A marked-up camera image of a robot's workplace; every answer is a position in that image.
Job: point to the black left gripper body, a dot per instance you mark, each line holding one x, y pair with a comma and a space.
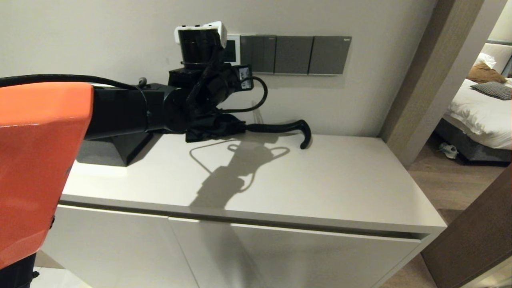
224, 84

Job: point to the white wall thermostat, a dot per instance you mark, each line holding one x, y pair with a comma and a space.
234, 50

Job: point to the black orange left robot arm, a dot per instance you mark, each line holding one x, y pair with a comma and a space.
40, 160

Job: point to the black tissue box white top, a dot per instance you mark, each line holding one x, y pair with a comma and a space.
108, 152

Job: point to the white sideboard cabinet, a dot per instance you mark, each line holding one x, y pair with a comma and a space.
320, 180

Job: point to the wide white cabinet door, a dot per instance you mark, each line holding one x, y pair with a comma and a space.
312, 260

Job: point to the white slipper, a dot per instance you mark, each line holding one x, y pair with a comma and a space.
448, 151

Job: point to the brown cushion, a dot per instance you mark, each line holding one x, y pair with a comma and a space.
484, 75

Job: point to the white pillow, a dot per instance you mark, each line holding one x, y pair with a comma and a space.
484, 60

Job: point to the bed with white sheets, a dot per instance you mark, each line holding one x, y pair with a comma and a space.
480, 116

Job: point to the dark grey bed base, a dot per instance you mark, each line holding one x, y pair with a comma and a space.
472, 150

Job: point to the black white checkered cushion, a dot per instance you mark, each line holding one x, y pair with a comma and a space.
496, 91

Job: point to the dark brown wooden door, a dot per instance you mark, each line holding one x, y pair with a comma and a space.
480, 240

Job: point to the grey triple rocker wall switch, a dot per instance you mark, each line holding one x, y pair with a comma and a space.
258, 54

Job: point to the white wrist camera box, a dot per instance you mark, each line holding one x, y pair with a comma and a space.
221, 32

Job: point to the grey plain wall switch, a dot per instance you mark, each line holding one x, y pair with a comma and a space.
293, 55

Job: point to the grey wall switch with logo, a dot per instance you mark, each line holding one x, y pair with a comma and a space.
329, 56

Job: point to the light wooden door frame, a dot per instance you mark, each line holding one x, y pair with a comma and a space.
432, 80

